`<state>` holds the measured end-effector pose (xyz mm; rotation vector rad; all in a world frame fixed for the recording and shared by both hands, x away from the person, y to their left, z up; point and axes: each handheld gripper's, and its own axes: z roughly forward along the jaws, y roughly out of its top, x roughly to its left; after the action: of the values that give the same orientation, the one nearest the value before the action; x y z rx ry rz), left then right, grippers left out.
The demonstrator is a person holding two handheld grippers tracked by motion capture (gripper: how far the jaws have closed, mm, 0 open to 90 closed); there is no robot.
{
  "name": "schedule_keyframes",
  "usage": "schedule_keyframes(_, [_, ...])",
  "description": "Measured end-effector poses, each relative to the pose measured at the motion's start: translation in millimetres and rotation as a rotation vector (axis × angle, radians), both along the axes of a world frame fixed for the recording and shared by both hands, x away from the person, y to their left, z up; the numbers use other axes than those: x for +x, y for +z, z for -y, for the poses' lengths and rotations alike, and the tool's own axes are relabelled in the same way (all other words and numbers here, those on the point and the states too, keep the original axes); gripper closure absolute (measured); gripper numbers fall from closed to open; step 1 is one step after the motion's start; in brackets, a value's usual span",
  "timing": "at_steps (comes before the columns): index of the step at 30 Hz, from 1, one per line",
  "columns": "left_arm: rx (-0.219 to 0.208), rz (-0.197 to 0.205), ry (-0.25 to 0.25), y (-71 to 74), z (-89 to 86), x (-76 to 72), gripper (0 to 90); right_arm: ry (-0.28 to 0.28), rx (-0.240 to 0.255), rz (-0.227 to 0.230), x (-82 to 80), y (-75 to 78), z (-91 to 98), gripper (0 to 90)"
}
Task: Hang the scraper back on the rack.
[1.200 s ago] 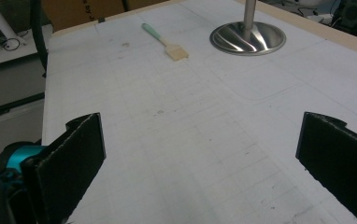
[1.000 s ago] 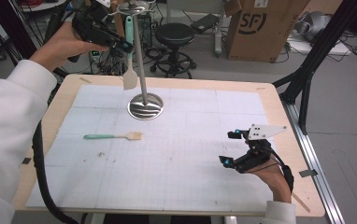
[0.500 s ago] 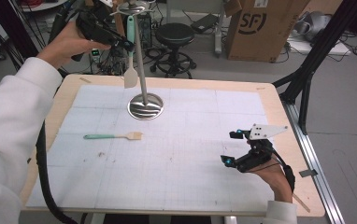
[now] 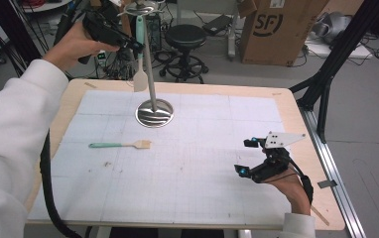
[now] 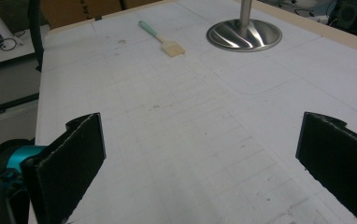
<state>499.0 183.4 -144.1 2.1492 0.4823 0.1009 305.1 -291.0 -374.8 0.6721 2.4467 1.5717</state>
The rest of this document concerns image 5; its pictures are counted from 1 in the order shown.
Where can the steel utensil stand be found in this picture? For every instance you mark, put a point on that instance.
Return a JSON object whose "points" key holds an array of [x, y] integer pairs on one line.
{"points": [[245, 37]]}

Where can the black upright pole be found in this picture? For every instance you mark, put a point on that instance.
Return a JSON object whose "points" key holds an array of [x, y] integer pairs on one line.
{"points": [[35, 31]]}

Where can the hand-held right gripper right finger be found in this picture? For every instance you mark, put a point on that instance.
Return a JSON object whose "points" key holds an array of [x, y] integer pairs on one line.
{"points": [[341, 161]]}

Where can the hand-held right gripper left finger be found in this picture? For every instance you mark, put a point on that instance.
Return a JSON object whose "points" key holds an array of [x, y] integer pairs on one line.
{"points": [[67, 168]]}

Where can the black computer tower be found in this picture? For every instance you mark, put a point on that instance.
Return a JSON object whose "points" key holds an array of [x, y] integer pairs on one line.
{"points": [[349, 14]]}

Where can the white low platform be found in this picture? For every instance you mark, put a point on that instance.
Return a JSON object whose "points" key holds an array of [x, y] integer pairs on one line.
{"points": [[11, 54]]}

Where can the white grid mat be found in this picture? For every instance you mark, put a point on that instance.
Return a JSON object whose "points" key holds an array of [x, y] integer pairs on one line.
{"points": [[198, 109]]}

